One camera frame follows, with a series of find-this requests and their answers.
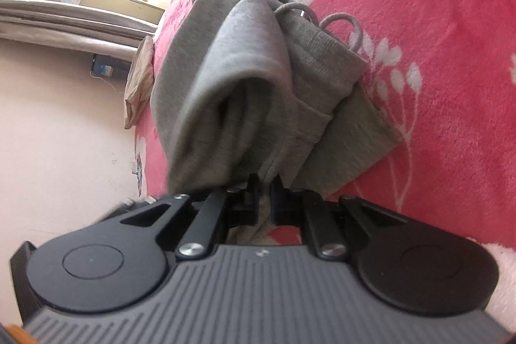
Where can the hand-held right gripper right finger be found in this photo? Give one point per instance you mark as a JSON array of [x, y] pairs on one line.
[[276, 207]]

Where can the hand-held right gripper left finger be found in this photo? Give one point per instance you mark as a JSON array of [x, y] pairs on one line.
[[253, 203]]

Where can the grey sweatpants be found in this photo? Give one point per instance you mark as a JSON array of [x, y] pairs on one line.
[[225, 66]]

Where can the brown paper bag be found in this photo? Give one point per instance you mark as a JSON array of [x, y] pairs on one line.
[[139, 86]]

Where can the small blue box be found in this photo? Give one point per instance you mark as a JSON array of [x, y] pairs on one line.
[[107, 66]]

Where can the pink floral blanket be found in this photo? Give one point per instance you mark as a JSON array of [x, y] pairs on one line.
[[423, 45]]

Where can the grey window ledge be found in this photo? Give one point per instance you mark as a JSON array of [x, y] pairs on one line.
[[60, 25]]

